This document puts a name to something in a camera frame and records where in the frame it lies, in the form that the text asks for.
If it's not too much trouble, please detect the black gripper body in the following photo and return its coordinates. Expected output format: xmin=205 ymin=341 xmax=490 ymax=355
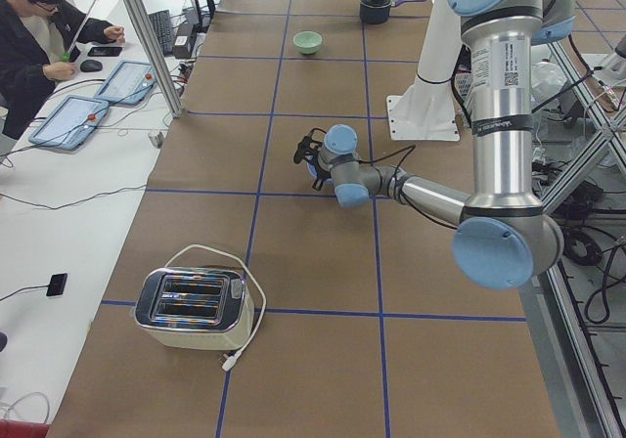
xmin=310 ymin=162 xmax=332 ymax=191

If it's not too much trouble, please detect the green bowl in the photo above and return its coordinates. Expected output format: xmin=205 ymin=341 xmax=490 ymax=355
xmin=292 ymin=31 xmax=323 ymax=55

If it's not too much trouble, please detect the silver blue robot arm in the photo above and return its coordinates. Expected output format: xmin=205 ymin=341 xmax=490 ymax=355
xmin=294 ymin=0 xmax=575 ymax=289

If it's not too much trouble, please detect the dark blue saucepan with lid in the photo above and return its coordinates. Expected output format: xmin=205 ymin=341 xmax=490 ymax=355
xmin=359 ymin=0 xmax=426 ymax=24

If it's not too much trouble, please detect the cream chrome toaster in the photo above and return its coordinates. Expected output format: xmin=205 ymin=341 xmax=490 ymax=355
xmin=134 ymin=267 xmax=254 ymax=351

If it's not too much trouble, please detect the blue teach pendant far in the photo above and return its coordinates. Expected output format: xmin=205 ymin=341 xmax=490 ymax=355
xmin=94 ymin=61 xmax=156 ymax=106

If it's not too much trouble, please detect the blue teach pendant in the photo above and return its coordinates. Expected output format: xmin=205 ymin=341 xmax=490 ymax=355
xmin=28 ymin=95 xmax=110 ymax=151
xmin=94 ymin=61 xmax=156 ymax=106

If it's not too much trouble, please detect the black keyboard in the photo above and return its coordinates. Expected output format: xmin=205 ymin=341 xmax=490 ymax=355
xmin=149 ymin=10 xmax=174 ymax=56

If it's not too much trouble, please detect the clear plastic bag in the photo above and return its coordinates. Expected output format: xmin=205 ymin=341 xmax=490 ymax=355
xmin=530 ymin=61 xmax=567 ymax=111

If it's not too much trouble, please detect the blue teach pendant near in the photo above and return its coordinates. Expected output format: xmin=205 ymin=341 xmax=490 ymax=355
xmin=28 ymin=95 xmax=110 ymax=151

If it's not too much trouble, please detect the black computer mouse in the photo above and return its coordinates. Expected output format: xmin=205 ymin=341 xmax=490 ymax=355
xmin=79 ymin=59 xmax=104 ymax=73

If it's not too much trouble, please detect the black smartphone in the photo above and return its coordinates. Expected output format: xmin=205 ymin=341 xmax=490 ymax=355
xmin=88 ymin=46 xmax=122 ymax=58

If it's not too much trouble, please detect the small black box device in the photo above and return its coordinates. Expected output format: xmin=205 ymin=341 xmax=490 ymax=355
xmin=46 ymin=273 xmax=67 ymax=297

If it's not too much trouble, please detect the person in black jacket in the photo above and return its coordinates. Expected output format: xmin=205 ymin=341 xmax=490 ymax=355
xmin=1 ymin=0 xmax=124 ymax=153

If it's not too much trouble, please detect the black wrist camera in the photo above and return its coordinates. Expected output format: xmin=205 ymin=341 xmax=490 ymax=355
xmin=292 ymin=127 xmax=326 ymax=164

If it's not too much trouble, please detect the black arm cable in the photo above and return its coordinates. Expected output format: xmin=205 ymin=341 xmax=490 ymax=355
xmin=356 ymin=144 xmax=470 ymax=229

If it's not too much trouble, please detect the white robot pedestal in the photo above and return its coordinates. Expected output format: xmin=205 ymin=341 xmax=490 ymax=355
xmin=386 ymin=0 xmax=462 ymax=142

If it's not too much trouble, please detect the white toaster power cord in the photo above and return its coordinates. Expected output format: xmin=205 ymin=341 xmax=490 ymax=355
xmin=163 ymin=243 xmax=268 ymax=372

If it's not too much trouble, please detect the aluminium frame post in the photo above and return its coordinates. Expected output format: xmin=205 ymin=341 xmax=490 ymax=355
xmin=123 ymin=0 xmax=184 ymax=118

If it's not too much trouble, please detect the green handled grabber stick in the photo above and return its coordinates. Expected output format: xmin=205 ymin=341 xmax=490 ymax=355
xmin=62 ymin=0 xmax=118 ymax=62

